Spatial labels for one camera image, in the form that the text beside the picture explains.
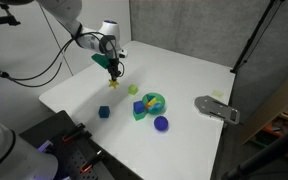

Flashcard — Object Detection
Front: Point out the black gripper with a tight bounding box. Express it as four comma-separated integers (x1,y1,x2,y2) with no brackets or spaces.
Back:
99,34,123,81

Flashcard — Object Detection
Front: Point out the yellow microbe shaped toy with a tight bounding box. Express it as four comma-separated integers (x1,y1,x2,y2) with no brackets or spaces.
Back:
108,78,120,90

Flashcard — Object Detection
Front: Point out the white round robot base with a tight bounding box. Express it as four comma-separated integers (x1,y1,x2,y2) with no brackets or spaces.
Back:
0,113,59,180

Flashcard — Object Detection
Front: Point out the yellow toy block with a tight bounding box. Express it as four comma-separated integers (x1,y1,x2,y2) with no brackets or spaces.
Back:
146,97,158,107

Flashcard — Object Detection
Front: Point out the green toy block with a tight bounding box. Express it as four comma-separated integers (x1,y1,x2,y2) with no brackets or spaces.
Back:
132,109,148,122

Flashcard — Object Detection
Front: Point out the light blue toy piece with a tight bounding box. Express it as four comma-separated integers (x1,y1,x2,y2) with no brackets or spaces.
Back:
150,102,164,112

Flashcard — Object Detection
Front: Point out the green triangular piece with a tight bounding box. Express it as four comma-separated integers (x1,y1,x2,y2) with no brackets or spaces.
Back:
91,53,111,70

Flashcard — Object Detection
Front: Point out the lime green cube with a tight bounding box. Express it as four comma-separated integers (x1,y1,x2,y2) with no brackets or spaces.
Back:
127,84,139,96

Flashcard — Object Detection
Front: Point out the dark blue cube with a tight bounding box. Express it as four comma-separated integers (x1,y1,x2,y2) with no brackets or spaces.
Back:
98,105,111,119

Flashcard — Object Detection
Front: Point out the blue cube with holes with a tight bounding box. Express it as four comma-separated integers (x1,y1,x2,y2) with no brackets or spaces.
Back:
133,100,147,115

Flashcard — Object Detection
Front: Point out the purple bumpy ball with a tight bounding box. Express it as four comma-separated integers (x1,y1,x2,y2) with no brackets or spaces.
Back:
153,115,169,132

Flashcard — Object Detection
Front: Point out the black orange clamp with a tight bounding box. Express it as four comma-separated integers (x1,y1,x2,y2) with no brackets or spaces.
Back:
61,122,93,144
80,149,106,174

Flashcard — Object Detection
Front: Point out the black tripod stand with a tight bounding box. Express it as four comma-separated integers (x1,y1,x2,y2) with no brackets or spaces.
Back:
230,0,286,75

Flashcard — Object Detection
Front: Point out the wooden board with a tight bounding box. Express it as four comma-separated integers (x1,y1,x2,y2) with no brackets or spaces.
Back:
240,70,288,145

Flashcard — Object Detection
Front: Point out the black pole stand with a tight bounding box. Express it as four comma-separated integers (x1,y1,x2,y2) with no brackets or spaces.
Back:
221,119,288,180

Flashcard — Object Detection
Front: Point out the shelf with colourful toys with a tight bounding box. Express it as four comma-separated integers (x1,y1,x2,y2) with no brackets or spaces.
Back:
249,96,288,159

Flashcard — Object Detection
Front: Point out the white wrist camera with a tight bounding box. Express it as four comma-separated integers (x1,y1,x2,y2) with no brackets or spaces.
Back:
117,48,129,59

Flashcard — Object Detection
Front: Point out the green round base plate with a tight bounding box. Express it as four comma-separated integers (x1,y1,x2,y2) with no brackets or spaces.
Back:
141,92,167,116

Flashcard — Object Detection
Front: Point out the thin black cord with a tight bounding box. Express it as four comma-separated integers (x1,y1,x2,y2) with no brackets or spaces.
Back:
38,4,74,77

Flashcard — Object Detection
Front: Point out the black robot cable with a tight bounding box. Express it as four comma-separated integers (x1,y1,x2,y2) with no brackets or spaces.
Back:
0,31,85,89

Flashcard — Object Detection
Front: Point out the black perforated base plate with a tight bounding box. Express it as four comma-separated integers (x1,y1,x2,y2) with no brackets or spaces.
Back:
18,110,142,180

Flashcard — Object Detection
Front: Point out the grey metal bracket plate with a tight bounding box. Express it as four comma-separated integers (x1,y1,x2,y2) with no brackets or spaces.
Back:
194,95,241,126

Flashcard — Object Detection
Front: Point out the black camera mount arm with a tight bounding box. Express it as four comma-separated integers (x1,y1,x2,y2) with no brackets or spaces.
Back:
0,3,22,28

